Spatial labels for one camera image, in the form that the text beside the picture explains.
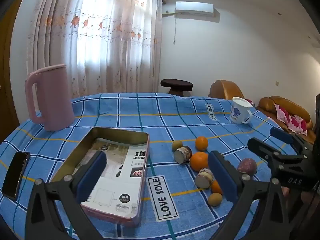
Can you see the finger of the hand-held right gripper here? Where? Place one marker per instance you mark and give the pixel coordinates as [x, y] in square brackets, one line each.
[281, 133]
[260, 147]

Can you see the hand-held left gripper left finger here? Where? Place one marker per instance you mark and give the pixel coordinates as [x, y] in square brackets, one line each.
[91, 177]

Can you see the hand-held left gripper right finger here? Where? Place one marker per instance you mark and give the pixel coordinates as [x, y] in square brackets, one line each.
[222, 177]

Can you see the small orange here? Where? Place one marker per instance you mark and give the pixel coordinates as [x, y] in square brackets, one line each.
[201, 143]
[215, 187]

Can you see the round purple fruit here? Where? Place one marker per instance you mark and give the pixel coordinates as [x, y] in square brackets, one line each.
[247, 166]

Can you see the brown kiwi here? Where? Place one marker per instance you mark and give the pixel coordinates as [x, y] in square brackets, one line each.
[177, 145]
[215, 199]

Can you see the large orange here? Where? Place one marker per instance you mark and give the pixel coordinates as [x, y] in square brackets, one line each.
[198, 161]

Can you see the rectangular metal tin box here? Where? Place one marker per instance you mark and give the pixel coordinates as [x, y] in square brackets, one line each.
[120, 133]

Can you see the pink floral pillow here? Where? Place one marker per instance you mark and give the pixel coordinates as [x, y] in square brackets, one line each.
[292, 120]

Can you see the brown leather sofa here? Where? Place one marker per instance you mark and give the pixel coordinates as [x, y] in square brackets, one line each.
[287, 105]

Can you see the printed paper leaflet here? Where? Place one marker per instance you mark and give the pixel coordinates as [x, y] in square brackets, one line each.
[120, 170]

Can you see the white mug with blue print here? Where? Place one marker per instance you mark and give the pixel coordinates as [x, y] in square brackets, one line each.
[237, 112]

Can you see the black smartphone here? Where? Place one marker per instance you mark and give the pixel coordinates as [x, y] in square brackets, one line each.
[15, 175]

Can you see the blue plaid tablecloth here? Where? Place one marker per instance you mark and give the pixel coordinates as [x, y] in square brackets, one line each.
[150, 117]

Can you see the pink electric kettle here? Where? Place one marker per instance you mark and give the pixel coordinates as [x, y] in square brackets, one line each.
[55, 97]

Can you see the dark round stool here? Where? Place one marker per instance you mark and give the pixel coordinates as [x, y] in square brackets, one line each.
[176, 83]

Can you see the wooden door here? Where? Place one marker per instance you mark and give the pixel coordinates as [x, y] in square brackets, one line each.
[6, 80]

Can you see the sheer floral curtain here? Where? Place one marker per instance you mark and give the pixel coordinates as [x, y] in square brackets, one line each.
[100, 42]

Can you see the white air conditioner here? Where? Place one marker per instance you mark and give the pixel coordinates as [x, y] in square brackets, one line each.
[195, 7]

